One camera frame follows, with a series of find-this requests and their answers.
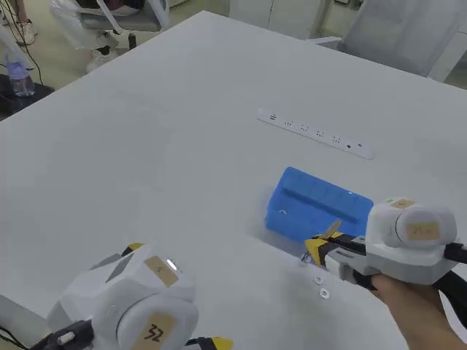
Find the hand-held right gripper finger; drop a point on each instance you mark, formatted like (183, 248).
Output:
(321, 253)
(346, 243)

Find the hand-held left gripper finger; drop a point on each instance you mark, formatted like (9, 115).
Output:
(131, 249)
(215, 343)

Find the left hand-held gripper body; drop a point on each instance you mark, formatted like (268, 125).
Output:
(124, 302)

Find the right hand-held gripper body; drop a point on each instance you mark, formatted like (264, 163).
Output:
(401, 251)

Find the silver tweezers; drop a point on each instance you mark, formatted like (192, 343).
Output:
(333, 228)

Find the blue lidded clear container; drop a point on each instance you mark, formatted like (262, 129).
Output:
(313, 204)

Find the person's right forearm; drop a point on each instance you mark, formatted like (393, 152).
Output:
(427, 331)

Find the person's right hand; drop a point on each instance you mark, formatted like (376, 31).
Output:
(401, 295)

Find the white table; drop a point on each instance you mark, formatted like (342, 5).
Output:
(153, 175)

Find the white power strip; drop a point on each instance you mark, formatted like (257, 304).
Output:
(313, 132)

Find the black floor base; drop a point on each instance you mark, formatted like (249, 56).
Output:
(22, 98)

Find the clear plastic water bottle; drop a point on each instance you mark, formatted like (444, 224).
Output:
(20, 76)

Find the white mesh office chair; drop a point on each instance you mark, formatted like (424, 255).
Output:
(397, 33)

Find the grey office chair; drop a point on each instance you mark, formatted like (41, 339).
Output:
(124, 16)

